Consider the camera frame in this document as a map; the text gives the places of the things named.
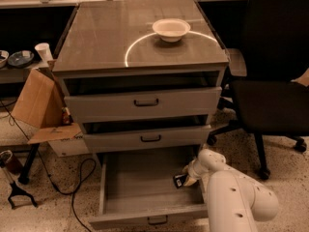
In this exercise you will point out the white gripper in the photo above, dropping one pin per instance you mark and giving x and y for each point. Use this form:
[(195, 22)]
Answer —
[(193, 172)]

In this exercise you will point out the dark rxbar blueberry wrapper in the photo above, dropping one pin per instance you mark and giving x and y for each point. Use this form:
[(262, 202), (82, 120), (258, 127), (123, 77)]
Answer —
[(179, 180)]

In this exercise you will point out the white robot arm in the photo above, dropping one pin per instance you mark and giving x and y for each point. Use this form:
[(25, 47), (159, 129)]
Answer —
[(235, 201)]

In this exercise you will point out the grey middle drawer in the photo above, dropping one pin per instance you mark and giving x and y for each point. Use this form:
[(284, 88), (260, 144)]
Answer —
[(147, 133)]

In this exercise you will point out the grey drawer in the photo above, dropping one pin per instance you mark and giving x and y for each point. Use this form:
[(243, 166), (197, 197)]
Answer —
[(121, 97), (147, 133), (137, 188)]

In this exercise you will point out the grey bottom drawer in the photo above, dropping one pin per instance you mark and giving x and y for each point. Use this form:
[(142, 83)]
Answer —
[(137, 188)]

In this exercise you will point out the grey top drawer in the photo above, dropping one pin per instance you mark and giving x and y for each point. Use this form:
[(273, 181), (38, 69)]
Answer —
[(121, 97)]

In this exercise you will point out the grey drawer cabinet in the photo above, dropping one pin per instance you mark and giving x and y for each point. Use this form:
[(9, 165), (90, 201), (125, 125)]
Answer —
[(118, 37)]

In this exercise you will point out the black office chair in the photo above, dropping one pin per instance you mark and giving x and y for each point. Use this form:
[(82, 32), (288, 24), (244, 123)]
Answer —
[(274, 44)]

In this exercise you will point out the white paper bowl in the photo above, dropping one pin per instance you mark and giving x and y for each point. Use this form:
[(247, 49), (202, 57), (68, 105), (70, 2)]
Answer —
[(171, 30)]

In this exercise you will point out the brown cardboard box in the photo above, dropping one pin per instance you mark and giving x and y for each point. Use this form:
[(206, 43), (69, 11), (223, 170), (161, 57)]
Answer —
[(41, 105)]

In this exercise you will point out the black table leg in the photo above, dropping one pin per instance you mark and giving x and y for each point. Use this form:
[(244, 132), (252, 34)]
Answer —
[(24, 175)]

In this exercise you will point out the black grabber tool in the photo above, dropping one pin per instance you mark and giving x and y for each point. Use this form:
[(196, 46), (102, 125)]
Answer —
[(16, 190)]

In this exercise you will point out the brown cup on floor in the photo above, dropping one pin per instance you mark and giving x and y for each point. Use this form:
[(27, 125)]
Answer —
[(11, 162)]

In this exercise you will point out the white paper cup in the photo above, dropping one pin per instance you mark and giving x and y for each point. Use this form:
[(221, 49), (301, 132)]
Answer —
[(44, 51)]

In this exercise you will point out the dark blue plate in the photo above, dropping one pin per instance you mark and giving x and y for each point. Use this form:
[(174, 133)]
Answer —
[(21, 59)]

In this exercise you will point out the grey low shelf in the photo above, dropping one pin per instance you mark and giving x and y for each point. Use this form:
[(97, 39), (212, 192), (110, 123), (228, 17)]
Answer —
[(18, 75)]

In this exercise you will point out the white bowl at left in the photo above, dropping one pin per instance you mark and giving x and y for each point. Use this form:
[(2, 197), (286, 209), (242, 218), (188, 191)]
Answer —
[(4, 55)]

